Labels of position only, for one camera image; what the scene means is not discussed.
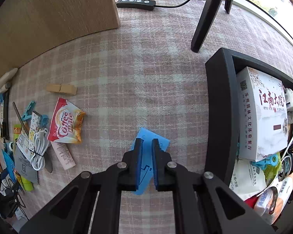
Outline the white USB cable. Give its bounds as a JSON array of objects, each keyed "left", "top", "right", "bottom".
[{"left": 29, "top": 127, "right": 50, "bottom": 172}]

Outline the green plastic container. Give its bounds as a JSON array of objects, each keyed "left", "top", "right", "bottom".
[{"left": 21, "top": 176, "right": 34, "bottom": 192}]

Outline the pink small bottle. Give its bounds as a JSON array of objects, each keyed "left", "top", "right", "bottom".
[{"left": 51, "top": 142, "right": 76, "bottom": 170}]

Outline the grey paper envelope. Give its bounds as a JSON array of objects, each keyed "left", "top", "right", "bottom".
[{"left": 14, "top": 147, "right": 38, "bottom": 184}]

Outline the black storage tray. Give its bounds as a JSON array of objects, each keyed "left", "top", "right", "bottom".
[{"left": 205, "top": 48, "right": 293, "bottom": 184}]

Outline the printed snack sachet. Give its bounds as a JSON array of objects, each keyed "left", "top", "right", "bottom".
[{"left": 17, "top": 130, "right": 34, "bottom": 161}]

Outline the Coffee mate sachet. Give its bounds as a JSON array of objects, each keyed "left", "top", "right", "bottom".
[{"left": 47, "top": 98, "right": 86, "bottom": 144}]

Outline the patterned white lighter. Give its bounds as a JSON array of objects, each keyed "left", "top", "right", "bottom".
[{"left": 28, "top": 111, "right": 42, "bottom": 152}]

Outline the teal plastic clothespin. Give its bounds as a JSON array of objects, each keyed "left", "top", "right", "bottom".
[{"left": 21, "top": 101, "right": 48, "bottom": 128}]

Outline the green tea sachet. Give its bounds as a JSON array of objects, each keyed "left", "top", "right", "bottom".
[{"left": 13, "top": 124, "right": 22, "bottom": 140}]

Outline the white gift box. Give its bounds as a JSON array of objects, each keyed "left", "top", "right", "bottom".
[{"left": 237, "top": 66, "right": 288, "bottom": 162}]

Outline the wooden clothespin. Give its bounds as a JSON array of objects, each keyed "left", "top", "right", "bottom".
[{"left": 46, "top": 84, "right": 77, "bottom": 95}]

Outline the black pouch with tag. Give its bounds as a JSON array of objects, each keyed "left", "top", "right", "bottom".
[{"left": 0, "top": 90, "right": 10, "bottom": 141}]

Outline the white round device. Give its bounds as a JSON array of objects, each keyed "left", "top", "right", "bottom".
[{"left": 285, "top": 88, "right": 293, "bottom": 124}]

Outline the wooden board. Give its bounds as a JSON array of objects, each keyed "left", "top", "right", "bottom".
[{"left": 0, "top": 0, "right": 120, "bottom": 78}]

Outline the black cable remote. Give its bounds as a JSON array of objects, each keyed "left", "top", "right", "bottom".
[{"left": 116, "top": 0, "right": 156, "bottom": 11}]

